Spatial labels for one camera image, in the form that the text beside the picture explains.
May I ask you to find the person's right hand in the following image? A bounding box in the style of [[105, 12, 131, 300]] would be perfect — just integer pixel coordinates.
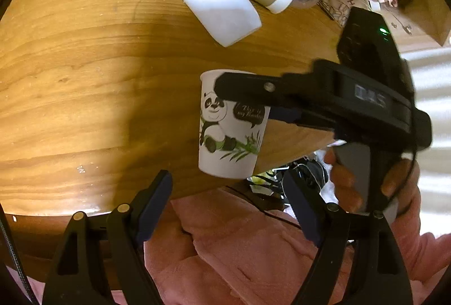
[[323, 147, 422, 221]]

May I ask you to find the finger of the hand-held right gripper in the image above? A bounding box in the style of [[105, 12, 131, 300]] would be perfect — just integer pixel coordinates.
[[269, 105, 301, 125], [215, 70, 284, 106]]

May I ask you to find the white panda print paper cup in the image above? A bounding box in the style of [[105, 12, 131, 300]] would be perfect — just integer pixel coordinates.
[[198, 69, 271, 179]]

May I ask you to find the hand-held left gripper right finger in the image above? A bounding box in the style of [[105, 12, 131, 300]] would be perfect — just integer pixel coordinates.
[[283, 169, 414, 305]]

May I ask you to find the black braided cable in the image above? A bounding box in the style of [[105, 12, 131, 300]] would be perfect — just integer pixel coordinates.
[[0, 212, 37, 305]]

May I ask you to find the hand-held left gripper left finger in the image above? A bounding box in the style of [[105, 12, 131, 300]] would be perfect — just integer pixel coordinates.
[[42, 170, 173, 305]]

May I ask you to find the white striped blanket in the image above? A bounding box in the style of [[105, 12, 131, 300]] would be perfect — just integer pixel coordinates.
[[402, 47, 451, 237]]

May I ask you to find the large plain white cup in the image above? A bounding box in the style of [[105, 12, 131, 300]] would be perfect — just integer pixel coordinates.
[[178, 0, 262, 48]]

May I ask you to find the person's right forearm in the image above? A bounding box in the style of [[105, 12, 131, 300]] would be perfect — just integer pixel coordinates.
[[393, 201, 451, 286]]

